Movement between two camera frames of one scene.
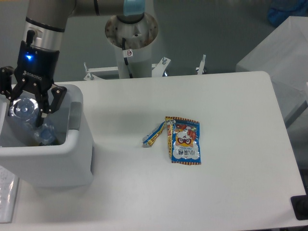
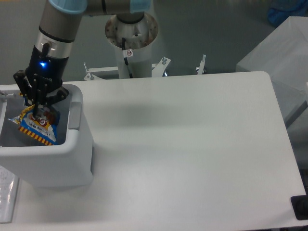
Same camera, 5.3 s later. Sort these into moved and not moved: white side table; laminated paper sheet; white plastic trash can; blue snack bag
Moved: blue snack bag
Not moved: white plastic trash can; white side table; laminated paper sheet
